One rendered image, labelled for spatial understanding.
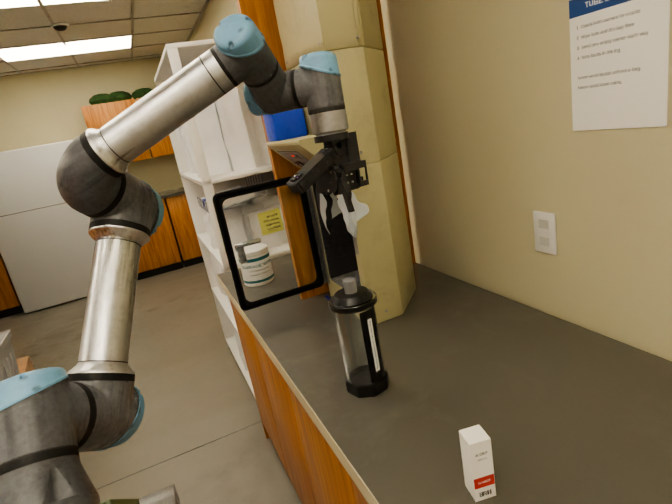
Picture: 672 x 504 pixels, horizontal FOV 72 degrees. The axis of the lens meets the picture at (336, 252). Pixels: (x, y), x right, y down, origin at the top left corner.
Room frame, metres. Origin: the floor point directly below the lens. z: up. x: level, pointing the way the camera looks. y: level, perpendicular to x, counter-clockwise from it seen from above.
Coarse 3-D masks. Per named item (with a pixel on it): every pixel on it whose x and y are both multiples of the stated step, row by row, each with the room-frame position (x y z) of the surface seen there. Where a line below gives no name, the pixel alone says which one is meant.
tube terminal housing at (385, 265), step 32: (352, 64) 1.28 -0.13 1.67; (384, 64) 1.47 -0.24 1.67; (352, 96) 1.28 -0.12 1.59; (384, 96) 1.42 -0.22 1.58; (352, 128) 1.27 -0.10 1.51; (384, 128) 1.38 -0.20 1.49; (384, 160) 1.34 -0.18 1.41; (384, 192) 1.30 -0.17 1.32; (384, 224) 1.29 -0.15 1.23; (384, 256) 1.29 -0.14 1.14; (384, 288) 1.28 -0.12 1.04; (384, 320) 1.27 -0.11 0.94
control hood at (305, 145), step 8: (304, 136) 1.40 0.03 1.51; (312, 136) 1.29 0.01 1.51; (272, 144) 1.45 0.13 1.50; (280, 144) 1.38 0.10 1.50; (288, 144) 1.31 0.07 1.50; (296, 144) 1.24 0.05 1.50; (304, 144) 1.22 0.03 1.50; (312, 144) 1.23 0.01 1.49; (320, 144) 1.24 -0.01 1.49; (304, 152) 1.27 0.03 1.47; (312, 152) 1.23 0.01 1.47; (288, 160) 1.53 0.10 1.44
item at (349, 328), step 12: (372, 300) 0.92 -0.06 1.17; (336, 312) 0.92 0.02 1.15; (360, 312) 0.91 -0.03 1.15; (336, 324) 0.94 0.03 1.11; (348, 324) 0.91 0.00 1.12; (360, 324) 0.91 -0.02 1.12; (348, 336) 0.91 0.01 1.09; (360, 336) 0.91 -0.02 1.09; (348, 348) 0.92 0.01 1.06; (360, 348) 0.91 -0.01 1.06; (348, 360) 0.92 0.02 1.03; (360, 360) 0.91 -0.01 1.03; (348, 372) 0.93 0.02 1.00; (360, 372) 0.91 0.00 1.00; (384, 372) 0.94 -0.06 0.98; (360, 384) 0.91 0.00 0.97
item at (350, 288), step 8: (344, 280) 0.95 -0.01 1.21; (352, 280) 0.94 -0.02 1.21; (344, 288) 0.95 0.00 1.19; (352, 288) 0.94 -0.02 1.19; (360, 288) 0.96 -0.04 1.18; (336, 296) 0.94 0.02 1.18; (344, 296) 0.93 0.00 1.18; (352, 296) 0.93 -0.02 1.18; (360, 296) 0.92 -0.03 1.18; (368, 296) 0.93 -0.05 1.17; (336, 304) 0.93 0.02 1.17; (344, 304) 0.91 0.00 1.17; (352, 304) 0.91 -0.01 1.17
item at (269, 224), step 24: (264, 192) 1.49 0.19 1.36; (288, 192) 1.52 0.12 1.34; (216, 216) 1.44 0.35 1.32; (240, 216) 1.46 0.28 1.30; (264, 216) 1.49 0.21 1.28; (288, 216) 1.51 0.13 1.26; (240, 240) 1.45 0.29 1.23; (264, 240) 1.48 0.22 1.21; (288, 240) 1.51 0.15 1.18; (240, 264) 1.45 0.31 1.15; (264, 264) 1.47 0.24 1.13; (288, 264) 1.50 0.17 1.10; (312, 264) 1.53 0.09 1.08; (264, 288) 1.47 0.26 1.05; (288, 288) 1.49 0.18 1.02
